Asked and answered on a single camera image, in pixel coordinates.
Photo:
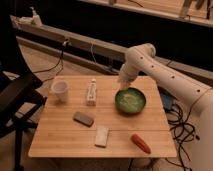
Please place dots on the pale yellow gripper tip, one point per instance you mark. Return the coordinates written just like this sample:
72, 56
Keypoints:
124, 85

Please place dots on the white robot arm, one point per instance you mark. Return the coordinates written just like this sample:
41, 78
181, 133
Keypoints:
195, 94

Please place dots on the green bowl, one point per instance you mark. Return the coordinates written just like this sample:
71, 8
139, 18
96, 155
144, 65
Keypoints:
130, 101

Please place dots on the white tube with cap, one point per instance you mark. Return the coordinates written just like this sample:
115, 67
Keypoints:
91, 93

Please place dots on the wooden table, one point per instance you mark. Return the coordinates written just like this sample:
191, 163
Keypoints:
75, 130

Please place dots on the blue box on floor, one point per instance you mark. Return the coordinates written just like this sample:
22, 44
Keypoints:
167, 101

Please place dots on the orange carrot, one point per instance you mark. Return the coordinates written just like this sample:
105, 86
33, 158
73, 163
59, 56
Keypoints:
137, 140

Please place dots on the grey rectangular sponge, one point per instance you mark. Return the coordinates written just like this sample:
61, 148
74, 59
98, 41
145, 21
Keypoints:
83, 119

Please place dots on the white rectangular block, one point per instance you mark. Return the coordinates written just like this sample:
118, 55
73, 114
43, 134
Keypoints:
101, 136

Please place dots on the white plastic cup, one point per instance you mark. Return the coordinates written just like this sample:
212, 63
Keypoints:
60, 90

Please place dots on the long wooden beam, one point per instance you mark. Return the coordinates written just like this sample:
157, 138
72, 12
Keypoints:
105, 49

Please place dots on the black chair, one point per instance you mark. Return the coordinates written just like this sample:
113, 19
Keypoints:
19, 100

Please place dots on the white spray bottle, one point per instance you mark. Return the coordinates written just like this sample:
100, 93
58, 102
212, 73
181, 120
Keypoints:
36, 17

